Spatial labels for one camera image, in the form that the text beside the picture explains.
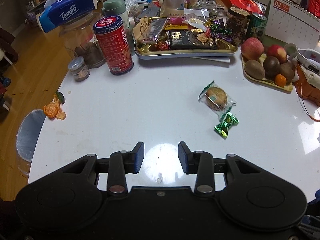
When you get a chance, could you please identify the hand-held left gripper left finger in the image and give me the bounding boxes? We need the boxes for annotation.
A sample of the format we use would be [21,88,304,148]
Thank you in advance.
[62,141,145,196]

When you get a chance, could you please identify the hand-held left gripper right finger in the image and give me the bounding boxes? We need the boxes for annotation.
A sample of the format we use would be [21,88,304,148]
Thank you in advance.
[177,141,261,197]

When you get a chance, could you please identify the golden metal tray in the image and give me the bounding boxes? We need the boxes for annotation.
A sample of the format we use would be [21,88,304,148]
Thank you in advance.
[134,17,238,60]

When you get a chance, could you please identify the green foil candy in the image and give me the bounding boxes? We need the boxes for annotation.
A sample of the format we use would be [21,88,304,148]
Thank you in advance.
[214,112,240,138]

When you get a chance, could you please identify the round cookie in clear wrapper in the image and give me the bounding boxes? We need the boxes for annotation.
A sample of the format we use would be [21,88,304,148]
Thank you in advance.
[199,81,237,120]

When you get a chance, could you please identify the green leaf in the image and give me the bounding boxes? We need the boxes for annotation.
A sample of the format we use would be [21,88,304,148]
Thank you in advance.
[55,91,66,105]

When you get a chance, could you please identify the peeled tangerine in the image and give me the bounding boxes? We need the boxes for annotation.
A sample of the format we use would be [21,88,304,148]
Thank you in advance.
[43,102,60,119]

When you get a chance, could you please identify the white papers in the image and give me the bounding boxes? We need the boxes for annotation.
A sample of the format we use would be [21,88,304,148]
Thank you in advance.
[195,56,232,63]

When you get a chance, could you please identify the small grey lidded jar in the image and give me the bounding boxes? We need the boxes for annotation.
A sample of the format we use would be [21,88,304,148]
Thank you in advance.
[67,56,90,82]

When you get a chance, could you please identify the grey blue chair seat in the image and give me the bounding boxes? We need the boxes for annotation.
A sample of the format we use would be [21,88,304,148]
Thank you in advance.
[16,109,46,162]

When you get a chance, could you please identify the red tin can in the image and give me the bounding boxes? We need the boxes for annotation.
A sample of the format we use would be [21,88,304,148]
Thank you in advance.
[93,15,134,76]

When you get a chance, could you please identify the light brown kiwi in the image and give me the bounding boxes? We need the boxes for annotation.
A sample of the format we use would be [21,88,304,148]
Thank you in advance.
[244,59,266,80]

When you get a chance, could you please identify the black cracker packet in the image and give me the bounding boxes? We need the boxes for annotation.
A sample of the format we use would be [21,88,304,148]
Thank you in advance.
[166,29,218,50]

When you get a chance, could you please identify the small orange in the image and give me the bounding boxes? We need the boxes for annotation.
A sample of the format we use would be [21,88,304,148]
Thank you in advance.
[274,74,287,87]

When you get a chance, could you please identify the yellow fruit tray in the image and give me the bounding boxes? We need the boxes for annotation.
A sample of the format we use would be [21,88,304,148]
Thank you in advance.
[241,52,294,92]

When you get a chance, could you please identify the dark brown round fruit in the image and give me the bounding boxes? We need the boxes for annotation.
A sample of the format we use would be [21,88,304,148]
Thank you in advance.
[262,56,282,79]

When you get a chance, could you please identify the large glass jar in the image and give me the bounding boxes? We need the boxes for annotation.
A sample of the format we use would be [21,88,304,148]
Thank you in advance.
[59,12,107,69]

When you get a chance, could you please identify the dark silver foil packet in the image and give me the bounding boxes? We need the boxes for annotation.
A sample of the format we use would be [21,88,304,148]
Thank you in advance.
[138,17,168,43]

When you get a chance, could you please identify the large pale red apple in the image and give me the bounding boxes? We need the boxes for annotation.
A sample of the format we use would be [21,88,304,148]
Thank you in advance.
[240,37,265,61]

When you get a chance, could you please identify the tan printed paper packet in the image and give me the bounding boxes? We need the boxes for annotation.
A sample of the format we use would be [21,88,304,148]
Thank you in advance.
[135,17,152,42]

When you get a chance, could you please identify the pile of purple foil candies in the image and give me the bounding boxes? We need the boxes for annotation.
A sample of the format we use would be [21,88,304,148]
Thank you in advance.
[205,19,234,43]

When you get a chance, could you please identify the pink snack packet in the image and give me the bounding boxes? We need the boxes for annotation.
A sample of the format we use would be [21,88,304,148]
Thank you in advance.
[168,16,188,25]

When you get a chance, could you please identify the small dark red apple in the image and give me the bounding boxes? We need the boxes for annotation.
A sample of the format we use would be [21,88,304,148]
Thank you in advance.
[266,44,288,64]

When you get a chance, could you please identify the clear plastic wrapper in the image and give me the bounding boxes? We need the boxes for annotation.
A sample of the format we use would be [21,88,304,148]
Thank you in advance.
[184,8,210,33]

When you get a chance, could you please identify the brown patterned can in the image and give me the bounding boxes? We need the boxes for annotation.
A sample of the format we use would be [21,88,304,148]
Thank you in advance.
[226,7,250,47]

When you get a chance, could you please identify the orange bag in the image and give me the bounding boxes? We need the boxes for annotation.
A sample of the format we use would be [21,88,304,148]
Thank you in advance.
[294,60,320,105]

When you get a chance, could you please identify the mint green thermos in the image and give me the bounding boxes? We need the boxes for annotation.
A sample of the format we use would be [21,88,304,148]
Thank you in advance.
[102,0,132,30]

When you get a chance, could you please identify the green drink can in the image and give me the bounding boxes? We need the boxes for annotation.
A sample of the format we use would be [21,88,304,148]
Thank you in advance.
[246,12,268,43]

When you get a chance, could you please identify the white cup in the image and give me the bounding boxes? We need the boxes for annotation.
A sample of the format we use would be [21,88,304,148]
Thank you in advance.
[284,43,299,57]

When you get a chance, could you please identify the small clear glass jar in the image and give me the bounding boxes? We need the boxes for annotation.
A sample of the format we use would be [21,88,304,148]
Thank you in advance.
[199,0,217,12]

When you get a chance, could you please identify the blue tissue pack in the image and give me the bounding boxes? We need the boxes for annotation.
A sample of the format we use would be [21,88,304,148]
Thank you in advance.
[37,0,98,33]

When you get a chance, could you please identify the red box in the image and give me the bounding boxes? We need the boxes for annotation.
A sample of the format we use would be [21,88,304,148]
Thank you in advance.
[221,0,265,15]

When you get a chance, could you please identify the desk calendar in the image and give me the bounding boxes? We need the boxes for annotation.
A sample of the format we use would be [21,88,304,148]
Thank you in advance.
[265,0,320,49]

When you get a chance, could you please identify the orange cord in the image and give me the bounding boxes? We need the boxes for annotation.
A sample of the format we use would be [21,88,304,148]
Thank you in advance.
[299,80,320,122]

